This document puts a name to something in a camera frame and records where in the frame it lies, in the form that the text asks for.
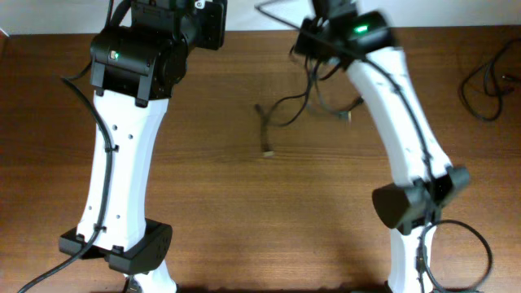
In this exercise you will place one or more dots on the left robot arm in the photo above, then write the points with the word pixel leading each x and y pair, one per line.
pixel 135 63

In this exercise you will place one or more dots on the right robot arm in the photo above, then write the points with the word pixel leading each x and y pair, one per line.
pixel 424 179

